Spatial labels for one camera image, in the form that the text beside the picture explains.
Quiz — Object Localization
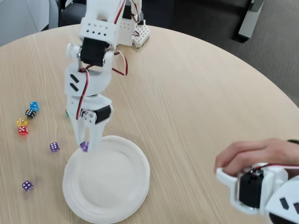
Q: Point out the red servo cable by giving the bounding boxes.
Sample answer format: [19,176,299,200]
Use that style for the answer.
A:
[111,50,128,77]
[76,67,91,120]

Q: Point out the white paper plate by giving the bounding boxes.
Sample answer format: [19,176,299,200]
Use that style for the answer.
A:
[62,135,151,224]

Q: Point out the dark office chair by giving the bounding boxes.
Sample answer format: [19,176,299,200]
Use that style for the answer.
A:
[58,0,87,28]

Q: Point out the person's hand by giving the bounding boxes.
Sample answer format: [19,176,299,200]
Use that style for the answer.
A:
[214,138,299,178]

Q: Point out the grey desk leg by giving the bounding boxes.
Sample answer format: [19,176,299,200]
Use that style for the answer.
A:
[238,0,266,40]

